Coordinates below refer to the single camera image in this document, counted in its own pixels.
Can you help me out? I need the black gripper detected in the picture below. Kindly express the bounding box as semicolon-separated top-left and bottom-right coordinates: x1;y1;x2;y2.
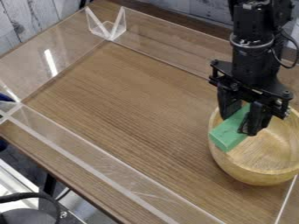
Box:
209;33;294;137

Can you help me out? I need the green rectangular block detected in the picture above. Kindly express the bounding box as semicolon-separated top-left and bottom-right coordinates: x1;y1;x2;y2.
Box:
208;103;249;152

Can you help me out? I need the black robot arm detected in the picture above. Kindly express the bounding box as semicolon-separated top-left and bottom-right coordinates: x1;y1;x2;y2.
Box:
209;0;294;136

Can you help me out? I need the light wooden bowl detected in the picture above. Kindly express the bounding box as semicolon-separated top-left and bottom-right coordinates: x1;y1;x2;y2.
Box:
208;108;299;186

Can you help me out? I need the blue object at edge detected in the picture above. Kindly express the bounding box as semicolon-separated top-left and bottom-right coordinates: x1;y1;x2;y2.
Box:
0;93;14;102

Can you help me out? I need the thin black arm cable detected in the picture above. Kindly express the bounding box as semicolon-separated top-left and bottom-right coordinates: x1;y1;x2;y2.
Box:
269;27;299;70

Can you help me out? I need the clear acrylic corner bracket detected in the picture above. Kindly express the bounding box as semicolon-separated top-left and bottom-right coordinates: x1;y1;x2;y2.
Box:
84;7;126;42

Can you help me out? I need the clear acrylic tray wall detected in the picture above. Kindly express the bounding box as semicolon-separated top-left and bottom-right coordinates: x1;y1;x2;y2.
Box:
0;0;299;224

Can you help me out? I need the metal table bracket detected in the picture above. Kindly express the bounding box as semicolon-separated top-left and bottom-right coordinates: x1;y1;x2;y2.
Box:
38;188;86;224

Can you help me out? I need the black cable loop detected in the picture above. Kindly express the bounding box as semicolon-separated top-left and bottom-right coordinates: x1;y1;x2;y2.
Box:
0;192;62;224

